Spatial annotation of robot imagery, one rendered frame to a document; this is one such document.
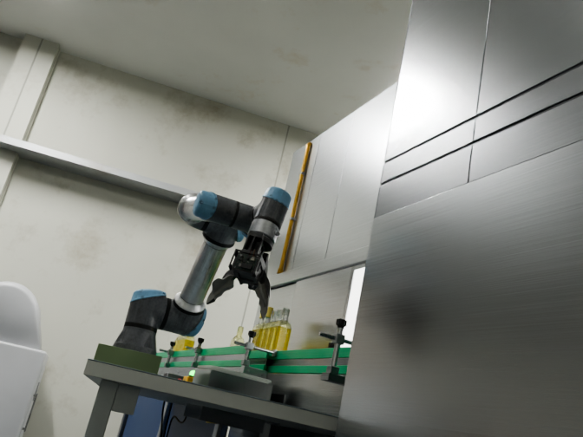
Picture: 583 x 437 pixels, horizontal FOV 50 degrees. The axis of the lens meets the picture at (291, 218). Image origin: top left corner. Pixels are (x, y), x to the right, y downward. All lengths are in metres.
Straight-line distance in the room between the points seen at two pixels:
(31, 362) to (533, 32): 4.11
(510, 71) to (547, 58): 0.10
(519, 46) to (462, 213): 0.36
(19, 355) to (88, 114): 2.33
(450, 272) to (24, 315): 3.96
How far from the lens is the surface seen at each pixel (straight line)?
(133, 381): 1.47
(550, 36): 1.35
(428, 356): 1.27
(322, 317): 2.45
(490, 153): 1.31
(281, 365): 2.29
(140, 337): 2.21
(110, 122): 6.02
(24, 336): 4.88
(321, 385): 1.95
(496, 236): 1.21
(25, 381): 4.83
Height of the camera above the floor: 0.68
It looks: 19 degrees up
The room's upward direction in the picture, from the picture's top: 13 degrees clockwise
